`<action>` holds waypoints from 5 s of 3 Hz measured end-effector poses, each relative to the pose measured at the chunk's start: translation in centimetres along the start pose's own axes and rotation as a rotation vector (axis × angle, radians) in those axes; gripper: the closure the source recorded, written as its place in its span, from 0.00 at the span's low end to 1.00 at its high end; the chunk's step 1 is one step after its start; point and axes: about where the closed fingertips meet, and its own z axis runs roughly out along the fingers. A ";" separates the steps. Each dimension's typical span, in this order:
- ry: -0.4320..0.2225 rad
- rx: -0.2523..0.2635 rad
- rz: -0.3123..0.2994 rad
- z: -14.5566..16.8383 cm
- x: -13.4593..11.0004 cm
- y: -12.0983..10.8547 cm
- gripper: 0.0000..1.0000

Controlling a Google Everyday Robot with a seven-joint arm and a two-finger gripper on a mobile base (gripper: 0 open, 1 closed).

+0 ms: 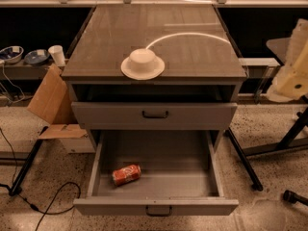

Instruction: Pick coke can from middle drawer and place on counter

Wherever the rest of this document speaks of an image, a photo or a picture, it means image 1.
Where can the grey drawer cabinet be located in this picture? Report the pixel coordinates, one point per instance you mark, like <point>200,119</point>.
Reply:
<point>201,65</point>

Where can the white upside-down bowl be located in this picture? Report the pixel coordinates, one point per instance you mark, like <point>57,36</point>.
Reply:
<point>142,64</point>

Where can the black caster wheel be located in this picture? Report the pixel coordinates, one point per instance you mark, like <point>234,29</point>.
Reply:
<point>293,198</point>

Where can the white blue bowl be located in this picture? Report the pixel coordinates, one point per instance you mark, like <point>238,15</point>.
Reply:
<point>11,54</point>

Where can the closed grey top drawer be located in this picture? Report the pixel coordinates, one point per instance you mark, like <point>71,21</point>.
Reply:
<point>153,116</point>

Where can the open grey middle drawer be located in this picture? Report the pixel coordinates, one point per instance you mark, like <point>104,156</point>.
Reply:
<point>179,176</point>

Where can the dark side table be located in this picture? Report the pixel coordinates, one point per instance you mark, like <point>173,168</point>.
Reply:
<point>279,46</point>

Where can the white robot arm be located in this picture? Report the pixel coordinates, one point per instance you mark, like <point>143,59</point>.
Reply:
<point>291,81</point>

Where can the white paper cup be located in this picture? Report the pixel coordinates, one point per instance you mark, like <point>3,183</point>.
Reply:
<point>57,54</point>

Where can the black table leg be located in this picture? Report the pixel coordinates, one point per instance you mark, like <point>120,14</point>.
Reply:
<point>17,182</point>
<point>256,184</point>

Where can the black table leg right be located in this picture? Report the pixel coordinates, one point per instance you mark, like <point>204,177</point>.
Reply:
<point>256,184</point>

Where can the brown cardboard box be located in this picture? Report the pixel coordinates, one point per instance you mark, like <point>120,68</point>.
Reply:
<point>52,104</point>

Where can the blue patterned bowl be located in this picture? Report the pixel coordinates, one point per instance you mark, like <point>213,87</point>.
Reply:
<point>37,57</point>

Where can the black table leg left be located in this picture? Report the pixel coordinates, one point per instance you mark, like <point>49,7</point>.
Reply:
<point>17,182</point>

